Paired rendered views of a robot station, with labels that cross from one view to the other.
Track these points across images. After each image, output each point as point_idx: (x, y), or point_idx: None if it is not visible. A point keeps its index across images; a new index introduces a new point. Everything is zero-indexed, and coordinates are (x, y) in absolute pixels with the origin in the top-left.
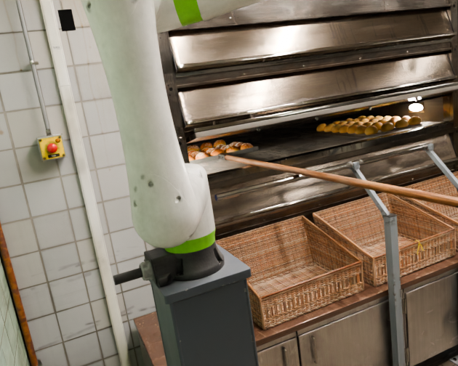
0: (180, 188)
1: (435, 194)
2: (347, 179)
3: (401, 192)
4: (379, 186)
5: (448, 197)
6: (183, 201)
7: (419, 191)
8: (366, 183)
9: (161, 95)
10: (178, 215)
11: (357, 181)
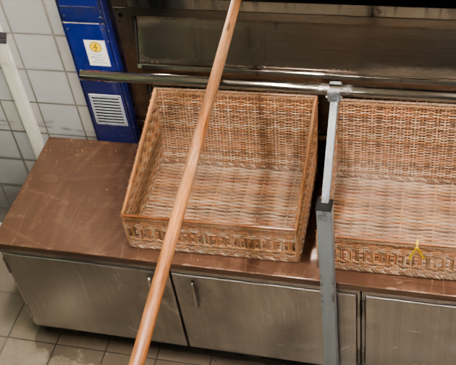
0: None
1: (153, 284)
2: (186, 160)
3: (162, 244)
4: (171, 211)
5: (147, 303)
6: None
7: (159, 263)
8: (177, 190)
9: None
10: None
11: (182, 176)
